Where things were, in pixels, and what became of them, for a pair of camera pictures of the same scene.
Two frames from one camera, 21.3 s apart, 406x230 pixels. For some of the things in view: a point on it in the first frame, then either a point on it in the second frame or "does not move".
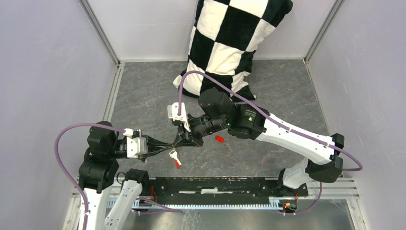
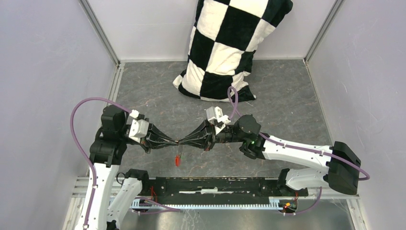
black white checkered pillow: [226, 34] does not move
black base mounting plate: [182, 189] does not move
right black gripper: [181, 140] -> [211, 137]
